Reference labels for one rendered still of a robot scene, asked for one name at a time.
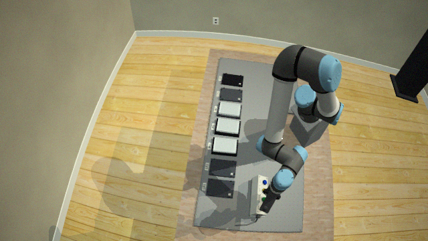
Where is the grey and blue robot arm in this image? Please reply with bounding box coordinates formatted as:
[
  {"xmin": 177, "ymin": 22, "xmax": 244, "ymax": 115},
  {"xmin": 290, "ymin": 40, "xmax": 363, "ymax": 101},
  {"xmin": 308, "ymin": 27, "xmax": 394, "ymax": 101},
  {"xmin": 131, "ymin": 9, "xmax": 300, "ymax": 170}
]
[{"xmin": 256, "ymin": 45, "xmax": 344, "ymax": 213}]

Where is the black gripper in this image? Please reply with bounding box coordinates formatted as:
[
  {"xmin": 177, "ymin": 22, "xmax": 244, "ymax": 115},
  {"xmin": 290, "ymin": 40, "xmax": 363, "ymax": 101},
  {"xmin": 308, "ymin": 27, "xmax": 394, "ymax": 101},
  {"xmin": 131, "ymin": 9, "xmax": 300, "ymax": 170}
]
[{"xmin": 263, "ymin": 186, "xmax": 281, "ymax": 199}]

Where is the white control panel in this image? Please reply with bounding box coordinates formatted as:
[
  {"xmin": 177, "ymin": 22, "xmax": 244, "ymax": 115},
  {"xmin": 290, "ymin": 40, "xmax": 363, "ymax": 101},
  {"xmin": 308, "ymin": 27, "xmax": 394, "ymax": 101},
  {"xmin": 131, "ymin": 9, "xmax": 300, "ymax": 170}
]
[{"xmin": 249, "ymin": 175, "xmax": 268, "ymax": 224}]

